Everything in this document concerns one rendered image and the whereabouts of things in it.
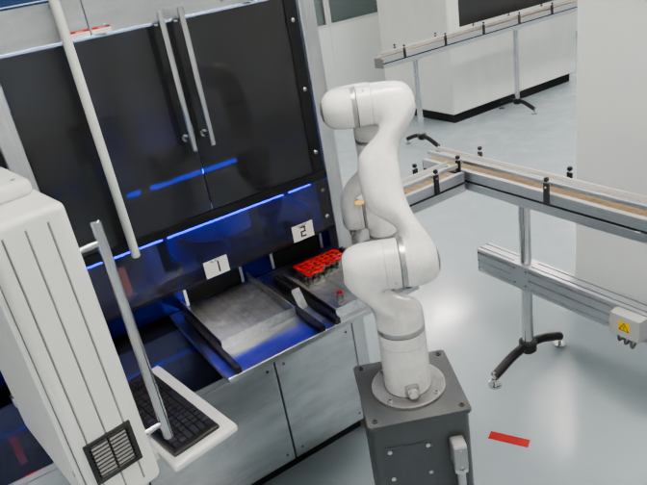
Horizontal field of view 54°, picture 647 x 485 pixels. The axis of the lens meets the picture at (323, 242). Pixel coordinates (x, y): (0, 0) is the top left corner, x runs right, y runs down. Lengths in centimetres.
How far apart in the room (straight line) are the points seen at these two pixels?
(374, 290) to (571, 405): 165
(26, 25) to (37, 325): 81
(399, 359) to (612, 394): 162
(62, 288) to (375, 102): 81
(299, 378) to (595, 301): 118
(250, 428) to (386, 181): 131
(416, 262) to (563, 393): 169
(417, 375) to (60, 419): 83
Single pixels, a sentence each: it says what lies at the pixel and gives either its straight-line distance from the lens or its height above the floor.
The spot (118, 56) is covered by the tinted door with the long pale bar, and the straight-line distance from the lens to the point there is 193.
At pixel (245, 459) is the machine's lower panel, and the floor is 22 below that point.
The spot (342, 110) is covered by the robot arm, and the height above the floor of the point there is 157.
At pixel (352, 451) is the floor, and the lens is 281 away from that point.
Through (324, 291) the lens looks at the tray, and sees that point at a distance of 214.
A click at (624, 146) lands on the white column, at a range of 310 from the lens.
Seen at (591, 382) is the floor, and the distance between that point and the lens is 311.
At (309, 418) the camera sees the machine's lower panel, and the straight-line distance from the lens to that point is 263.
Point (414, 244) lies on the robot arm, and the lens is 147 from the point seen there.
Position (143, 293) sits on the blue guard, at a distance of 209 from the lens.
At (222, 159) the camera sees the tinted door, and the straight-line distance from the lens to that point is 207.
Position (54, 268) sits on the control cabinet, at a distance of 140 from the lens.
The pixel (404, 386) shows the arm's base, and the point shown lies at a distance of 164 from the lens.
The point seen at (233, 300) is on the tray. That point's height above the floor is 88.
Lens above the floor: 193
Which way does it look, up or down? 25 degrees down
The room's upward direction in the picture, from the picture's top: 10 degrees counter-clockwise
